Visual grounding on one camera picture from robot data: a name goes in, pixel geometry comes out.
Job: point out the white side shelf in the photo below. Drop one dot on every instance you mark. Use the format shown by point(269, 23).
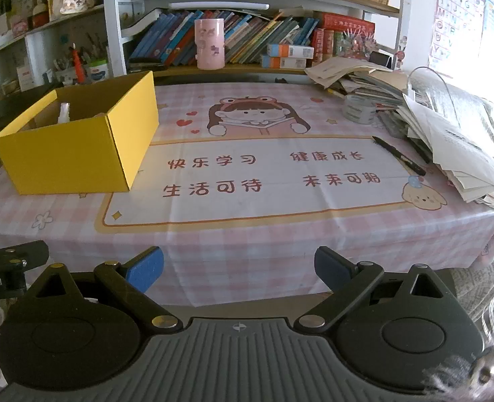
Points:
point(35, 58)

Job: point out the black pen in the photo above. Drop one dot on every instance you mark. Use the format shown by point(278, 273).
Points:
point(397, 155)

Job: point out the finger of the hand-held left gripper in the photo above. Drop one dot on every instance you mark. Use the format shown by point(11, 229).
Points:
point(16, 256)

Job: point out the stack of white papers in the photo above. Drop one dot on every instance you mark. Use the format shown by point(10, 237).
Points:
point(460, 146)

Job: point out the black phone stand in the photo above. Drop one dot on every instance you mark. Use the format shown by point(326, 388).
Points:
point(380, 58)

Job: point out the alphabet wall poster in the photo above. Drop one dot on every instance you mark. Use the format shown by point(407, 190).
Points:
point(458, 16)

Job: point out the red white small figure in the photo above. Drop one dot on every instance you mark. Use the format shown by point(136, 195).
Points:
point(40, 16)

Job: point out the long row of leaning books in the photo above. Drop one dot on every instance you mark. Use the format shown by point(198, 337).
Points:
point(255, 37)

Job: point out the white green jar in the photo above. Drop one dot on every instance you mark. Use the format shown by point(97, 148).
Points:
point(98, 71)

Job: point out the colourful spiky pen holder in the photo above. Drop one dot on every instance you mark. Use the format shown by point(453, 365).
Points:
point(357, 46)

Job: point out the black piano keyboard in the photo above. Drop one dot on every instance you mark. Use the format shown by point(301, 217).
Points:
point(4, 109)

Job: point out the thick red dictionary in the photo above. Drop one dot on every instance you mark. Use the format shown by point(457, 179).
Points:
point(346, 23)

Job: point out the pile of books and papers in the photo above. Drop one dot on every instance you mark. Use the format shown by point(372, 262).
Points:
point(351, 73)

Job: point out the pink checked cloth desktop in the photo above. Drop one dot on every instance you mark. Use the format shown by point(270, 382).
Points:
point(251, 234)

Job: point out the white bar desk lamp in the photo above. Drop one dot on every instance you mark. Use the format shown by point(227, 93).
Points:
point(217, 6)

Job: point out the pink printed cup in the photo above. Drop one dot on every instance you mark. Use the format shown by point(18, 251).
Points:
point(210, 46)

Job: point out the grey tape roll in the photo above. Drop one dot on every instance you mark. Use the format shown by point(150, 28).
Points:
point(357, 111)

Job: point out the pen holder with pens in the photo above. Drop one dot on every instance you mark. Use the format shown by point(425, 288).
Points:
point(64, 73)

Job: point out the white charger plug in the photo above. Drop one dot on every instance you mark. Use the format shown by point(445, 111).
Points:
point(64, 115)

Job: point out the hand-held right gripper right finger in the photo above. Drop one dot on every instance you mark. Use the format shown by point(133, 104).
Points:
point(330, 264)

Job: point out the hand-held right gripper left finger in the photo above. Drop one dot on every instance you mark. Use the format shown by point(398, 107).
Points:
point(146, 266)

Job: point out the white desk bookshelf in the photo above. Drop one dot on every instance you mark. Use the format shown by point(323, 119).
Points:
point(113, 42)

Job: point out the yellow cardboard box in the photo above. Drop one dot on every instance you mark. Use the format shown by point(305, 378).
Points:
point(62, 163)

